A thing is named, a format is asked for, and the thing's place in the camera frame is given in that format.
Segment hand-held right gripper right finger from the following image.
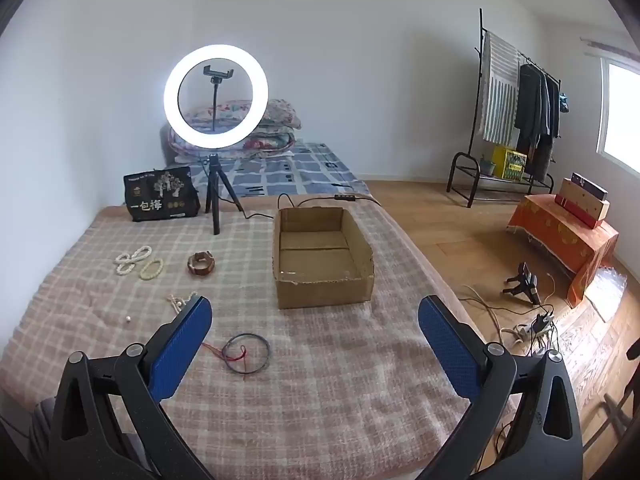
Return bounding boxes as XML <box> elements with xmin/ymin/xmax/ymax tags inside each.
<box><xmin>417</xmin><ymin>295</ymin><xmax>586</xmax><ymax>480</ymax></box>

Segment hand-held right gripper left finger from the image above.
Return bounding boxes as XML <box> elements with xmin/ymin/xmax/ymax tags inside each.
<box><xmin>48</xmin><ymin>295</ymin><xmax>213</xmax><ymax>480</ymax></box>

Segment long pearl necklace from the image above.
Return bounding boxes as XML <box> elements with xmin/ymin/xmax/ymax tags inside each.
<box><xmin>167</xmin><ymin>294</ymin><xmax>201</xmax><ymax>317</ymax></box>

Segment dark bangle with red string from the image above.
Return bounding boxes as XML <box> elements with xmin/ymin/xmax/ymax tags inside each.
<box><xmin>202</xmin><ymin>332</ymin><xmax>271</xmax><ymax>381</ymax></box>

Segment brown wooden bracelet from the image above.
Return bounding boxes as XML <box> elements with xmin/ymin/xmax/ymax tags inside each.
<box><xmin>187</xmin><ymin>251</ymin><xmax>216</xmax><ymax>276</ymax></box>

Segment double-loop pearl bracelet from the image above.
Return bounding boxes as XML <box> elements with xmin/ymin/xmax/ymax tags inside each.
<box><xmin>114</xmin><ymin>245</ymin><xmax>153</xmax><ymax>276</ymax></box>

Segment cardboard box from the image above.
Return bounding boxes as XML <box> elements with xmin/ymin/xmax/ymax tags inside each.
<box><xmin>272</xmin><ymin>206</ymin><xmax>376</xmax><ymax>310</ymax></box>

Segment white power strip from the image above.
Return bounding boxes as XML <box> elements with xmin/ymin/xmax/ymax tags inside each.
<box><xmin>500</xmin><ymin>312</ymin><xmax>558</xmax><ymax>356</ymax></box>

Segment small black floor tripod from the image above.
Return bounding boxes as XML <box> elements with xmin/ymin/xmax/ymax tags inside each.
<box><xmin>502</xmin><ymin>261</ymin><xmax>542</xmax><ymax>306</ymax></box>

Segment pink plaid blanket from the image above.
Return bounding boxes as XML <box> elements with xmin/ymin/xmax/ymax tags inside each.
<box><xmin>0</xmin><ymin>204</ymin><xmax>506</xmax><ymax>480</ymax></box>

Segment black printed bag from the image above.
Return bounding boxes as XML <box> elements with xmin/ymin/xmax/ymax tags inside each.
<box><xmin>123</xmin><ymin>166</ymin><xmax>201</xmax><ymax>223</ymax></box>

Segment orange cloth covered table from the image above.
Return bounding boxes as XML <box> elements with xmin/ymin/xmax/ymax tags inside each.
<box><xmin>506</xmin><ymin>194</ymin><xmax>620</xmax><ymax>308</ymax></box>

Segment clear plastic sheet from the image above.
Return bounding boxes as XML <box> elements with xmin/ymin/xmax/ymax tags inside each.
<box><xmin>585</xmin><ymin>266</ymin><xmax>628</xmax><ymax>323</ymax></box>

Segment black clothes rack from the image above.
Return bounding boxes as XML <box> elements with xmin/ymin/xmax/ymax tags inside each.
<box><xmin>446</xmin><ymin>8</ymin><xmax>563</xmax><ymax>209</ymax></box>

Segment tan gift box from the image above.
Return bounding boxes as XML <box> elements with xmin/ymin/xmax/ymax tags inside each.
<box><xmin>555</xmin><ymin>178</ymin><xmax>611</xmax><ymax>229</ymax></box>

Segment yellow box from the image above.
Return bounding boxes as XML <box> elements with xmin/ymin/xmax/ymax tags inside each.
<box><xmin>492</xmin><ymin>145</ymin><xmax>528</xmax><ymax>181</ymax></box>

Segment blue patterned bedsheet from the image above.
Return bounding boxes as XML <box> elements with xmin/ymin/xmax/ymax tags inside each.
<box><xmin>165</xmin><ymin>141</ymin><xmax>372</xmax><ymax>211</ymax></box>

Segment dark long box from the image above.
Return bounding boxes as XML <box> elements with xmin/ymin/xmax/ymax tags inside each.
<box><xmin>570</xmin><ymin>172</ymin><xmax>609</xmax><ymax>200</ymax></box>

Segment black gooseneck phone holder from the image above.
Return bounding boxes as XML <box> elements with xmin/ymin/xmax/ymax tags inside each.
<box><xmin>202</xmin><ymin>65</ymin><xmax>235</xmax><ymax>133</ymax></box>

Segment floral folded quilt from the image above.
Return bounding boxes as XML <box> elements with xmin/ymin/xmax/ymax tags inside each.
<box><xmin>167</xmin><ymin>97</ymin><xmax>304</xmax><ymax>158</ymax></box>

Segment dark hanging clothes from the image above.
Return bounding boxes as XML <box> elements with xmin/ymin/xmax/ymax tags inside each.
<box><xmin>514</xmin><ymin>62</ymin><xmax>561</xmax><ymax>181</ymax></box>

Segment striped hanging towel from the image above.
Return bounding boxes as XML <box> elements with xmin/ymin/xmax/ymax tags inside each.
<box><xmin>481</xmin><ymin>31</ymin><xmax>522</xmax><ymax>145</ymax></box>

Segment window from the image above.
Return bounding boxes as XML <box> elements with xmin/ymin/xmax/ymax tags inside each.
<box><xmin>595</xmin><ymin>57</ymin><xmax>640</xmax><ymax>178</ymax></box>

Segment black cable with remote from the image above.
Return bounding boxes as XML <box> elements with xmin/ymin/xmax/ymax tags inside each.
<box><xmin>227</xmin><ymin>192</ymin><xmax>381</xmax><ymax>221</ymax></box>

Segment white ring light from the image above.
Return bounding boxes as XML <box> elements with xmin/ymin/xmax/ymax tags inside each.
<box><xmin>163</xmin><ymin>44</ymin><xmax>269</xmax><ymax>151</ymax></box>

